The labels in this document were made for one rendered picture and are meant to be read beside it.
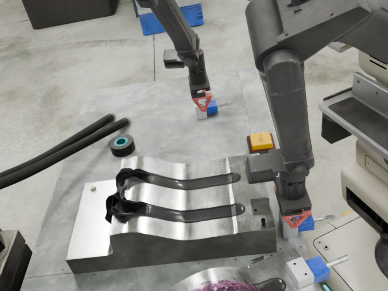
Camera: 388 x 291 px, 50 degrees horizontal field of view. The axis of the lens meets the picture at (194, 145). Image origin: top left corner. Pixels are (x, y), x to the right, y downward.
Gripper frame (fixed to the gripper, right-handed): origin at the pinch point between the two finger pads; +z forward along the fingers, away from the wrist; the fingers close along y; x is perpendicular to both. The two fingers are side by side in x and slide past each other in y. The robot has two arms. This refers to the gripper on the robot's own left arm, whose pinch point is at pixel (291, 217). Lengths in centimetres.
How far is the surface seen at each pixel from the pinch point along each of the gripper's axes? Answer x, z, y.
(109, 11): -110, 82, -381
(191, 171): -23.2, -3.5, -17.0
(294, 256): -2.1, -1.0, 11.5
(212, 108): -15, 2, -52
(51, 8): -171, 68, -379
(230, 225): -15.0, -4.0, 3.3
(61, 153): -62, -4, -32
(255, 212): -8.4, -1.7, -1.6
